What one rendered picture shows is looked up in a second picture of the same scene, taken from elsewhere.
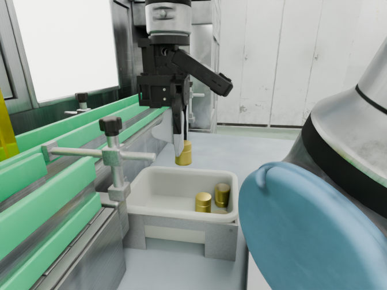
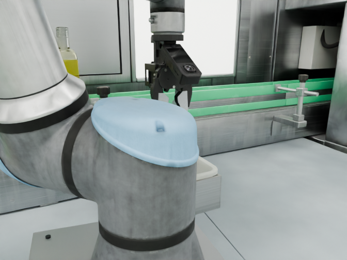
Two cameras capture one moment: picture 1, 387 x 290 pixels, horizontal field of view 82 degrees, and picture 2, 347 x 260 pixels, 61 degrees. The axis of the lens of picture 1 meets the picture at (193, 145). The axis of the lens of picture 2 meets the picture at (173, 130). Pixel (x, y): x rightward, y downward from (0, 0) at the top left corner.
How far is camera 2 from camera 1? 0.51 m
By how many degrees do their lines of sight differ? 52
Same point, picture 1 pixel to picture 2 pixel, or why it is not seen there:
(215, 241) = not seen: hidden behind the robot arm
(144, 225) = not seen: hidden behind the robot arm
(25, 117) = (131, 87)
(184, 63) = (163, 54)
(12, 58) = (124, 49)
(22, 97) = (125, 74)
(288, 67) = not seen: outside the picture
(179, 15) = (160, 20)
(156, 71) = (157, 60)
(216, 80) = (176, 69)
